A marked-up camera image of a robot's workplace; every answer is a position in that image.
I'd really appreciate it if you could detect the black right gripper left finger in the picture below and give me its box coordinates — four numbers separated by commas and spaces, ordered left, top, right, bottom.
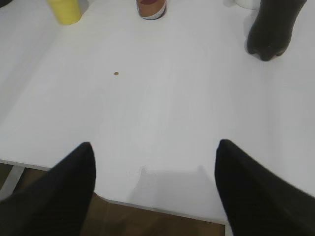
0, 142, 96, 236

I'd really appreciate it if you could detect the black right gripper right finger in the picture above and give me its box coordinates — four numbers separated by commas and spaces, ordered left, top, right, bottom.
215, 139, 315, 236

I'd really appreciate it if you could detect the brown coffee drink bottle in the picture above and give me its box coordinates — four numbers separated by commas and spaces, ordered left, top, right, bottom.
136, 0, 167, 20

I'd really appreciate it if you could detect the yellow paper cup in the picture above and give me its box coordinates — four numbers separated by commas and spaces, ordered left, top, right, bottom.
47, 0, 82, 25

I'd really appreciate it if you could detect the white table leg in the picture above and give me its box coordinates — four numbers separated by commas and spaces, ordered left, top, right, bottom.
0, 166, 25, 201

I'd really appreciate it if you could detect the dark cola bottle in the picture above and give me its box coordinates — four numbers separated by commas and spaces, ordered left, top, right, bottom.
247, 0, 306, 61

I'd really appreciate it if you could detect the white ceramic mug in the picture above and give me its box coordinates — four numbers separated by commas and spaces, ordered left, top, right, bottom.
223, 0, 260, 10

